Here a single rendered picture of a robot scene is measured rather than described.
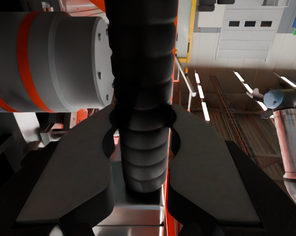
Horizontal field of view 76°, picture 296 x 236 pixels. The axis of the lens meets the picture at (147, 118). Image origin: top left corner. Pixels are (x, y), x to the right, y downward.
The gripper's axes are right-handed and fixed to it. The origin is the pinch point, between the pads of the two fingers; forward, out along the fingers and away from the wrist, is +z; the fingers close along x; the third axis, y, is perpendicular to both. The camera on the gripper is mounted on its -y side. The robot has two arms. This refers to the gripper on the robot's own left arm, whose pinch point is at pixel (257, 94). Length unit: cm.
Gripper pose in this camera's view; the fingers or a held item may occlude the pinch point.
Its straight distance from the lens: 129.7
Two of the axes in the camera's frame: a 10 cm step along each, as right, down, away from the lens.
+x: -9.9, -0.5, -1.6
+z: -1.1, -5.2, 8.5
